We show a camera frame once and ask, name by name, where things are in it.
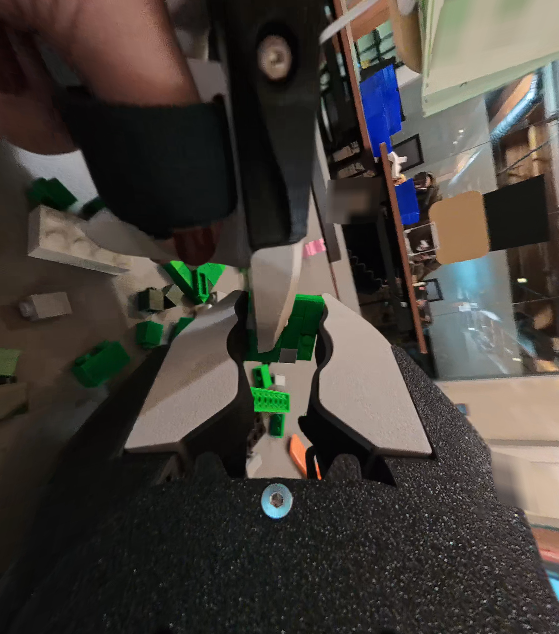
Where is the white studded brick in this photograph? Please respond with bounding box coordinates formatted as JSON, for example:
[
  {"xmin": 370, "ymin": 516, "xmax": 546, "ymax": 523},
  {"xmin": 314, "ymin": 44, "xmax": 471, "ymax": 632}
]
[{"xmin": 27, "ymin": 205, "xmax": 131, "ymax": 275}]

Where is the dark green brick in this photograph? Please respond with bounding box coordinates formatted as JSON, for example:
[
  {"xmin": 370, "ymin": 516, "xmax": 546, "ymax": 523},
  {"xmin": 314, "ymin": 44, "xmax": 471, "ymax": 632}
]
[
  {"xmin": 138, "ymin": 285, "xmax": 183, "ymax": 313},
  {"xmin": 27, "ymin": 177, "xmax": 79, "ymax": 211}
]

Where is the open instruction booklet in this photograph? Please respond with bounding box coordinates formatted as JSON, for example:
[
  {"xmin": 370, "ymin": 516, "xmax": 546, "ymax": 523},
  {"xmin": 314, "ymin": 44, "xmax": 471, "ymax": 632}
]
[{"xmin": 420, "ymin": 0, "xmax": 559, "ymax": 117}]

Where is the blue storage bin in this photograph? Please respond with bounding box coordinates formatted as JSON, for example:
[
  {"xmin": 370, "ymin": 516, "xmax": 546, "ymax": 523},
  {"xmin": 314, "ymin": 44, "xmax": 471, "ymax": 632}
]
[
  {"xmin": 359, "ymin": 63, "xmax": 404, "ymax": 158},
  {"xmin": 395, "ymin": 178, "xmax": 421, "ymax": 227}
]

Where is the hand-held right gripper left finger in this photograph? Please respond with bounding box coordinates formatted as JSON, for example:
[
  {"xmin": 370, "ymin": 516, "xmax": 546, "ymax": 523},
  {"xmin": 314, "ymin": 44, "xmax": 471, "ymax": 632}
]
[{"xmin": 124, "ymin": 291, "xmax": 255, "ymax": 476}]

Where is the orange brick separator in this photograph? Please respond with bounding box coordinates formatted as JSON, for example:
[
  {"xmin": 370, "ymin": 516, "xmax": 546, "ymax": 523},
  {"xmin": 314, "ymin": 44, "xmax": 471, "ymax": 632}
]
[{"xmin": 289, "ymin": 433, "xmax": 321, "ymax": 480}]

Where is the wooden shelf unit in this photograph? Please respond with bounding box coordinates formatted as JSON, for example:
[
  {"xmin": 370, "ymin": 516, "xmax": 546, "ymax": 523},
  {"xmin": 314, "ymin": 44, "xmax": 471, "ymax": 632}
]
[{"xmin": 331, "ymin": 0, "xmax": 431, "ymax": 357}]

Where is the small white brick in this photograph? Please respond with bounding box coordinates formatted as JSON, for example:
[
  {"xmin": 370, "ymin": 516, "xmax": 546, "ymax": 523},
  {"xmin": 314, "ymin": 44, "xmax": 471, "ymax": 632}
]
[{"xmin": 19, "ymin": 292, "xmax": 73, "ymax": 320}]

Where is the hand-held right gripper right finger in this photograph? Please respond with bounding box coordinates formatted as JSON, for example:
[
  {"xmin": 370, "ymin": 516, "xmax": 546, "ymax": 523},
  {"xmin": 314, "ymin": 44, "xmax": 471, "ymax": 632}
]
[{"xmin": 299, "ymin": 292, "xmax": 434, "ymax": 483}]

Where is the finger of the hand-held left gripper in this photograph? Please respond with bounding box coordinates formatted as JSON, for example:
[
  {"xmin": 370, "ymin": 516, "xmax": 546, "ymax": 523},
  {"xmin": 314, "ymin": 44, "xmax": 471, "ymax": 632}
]
[{"xmin": 250, "ymin": 241, "xmax": 306, "ymax": 351}]

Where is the dark olive brick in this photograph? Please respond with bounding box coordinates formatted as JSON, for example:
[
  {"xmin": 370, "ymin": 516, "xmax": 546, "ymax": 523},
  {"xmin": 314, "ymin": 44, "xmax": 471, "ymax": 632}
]
[{"xmin": 0, "ymin": 379, "xmax": 28, "ymax": 422}]

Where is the person's left hand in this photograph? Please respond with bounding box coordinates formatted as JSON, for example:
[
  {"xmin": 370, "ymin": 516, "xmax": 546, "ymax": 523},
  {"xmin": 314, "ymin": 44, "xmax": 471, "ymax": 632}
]
[{"xmin": 0, "ymin": 0, "xmax": 224, "ymax": 266}]

